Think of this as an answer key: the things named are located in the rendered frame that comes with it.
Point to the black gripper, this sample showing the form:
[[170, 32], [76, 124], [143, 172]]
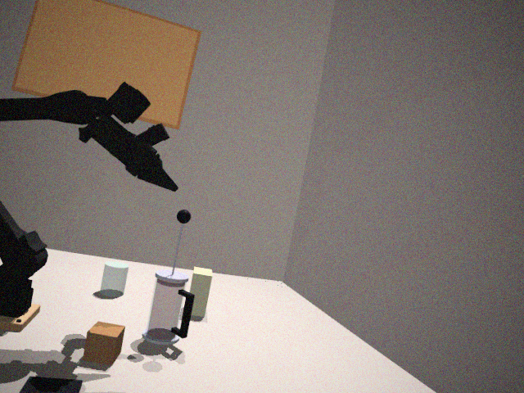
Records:
[[141, 161]]

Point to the french press with plunger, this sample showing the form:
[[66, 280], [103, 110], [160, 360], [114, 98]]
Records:
[[167, 301]]

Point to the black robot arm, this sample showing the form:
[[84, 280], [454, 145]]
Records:
[[22, 253]]

